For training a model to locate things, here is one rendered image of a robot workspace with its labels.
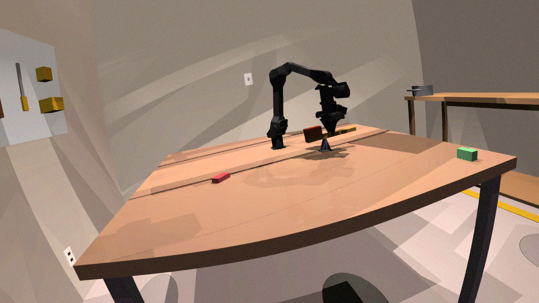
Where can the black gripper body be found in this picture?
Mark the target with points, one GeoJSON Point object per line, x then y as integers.
{"type": "Point", "coordinates": [328, 111]}

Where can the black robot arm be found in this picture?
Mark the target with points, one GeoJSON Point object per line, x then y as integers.
{"type": "Point", "coordinates": [279, 124]}

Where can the green rectangular block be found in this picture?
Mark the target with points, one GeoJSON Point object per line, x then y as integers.
{"type": "Point", "coordinates": [467, 154]}

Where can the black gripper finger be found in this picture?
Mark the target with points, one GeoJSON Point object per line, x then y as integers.
{"type": "Point", "coordinates": [325, 124]}
{"type": "Point", "coordinates": [332, 125]}

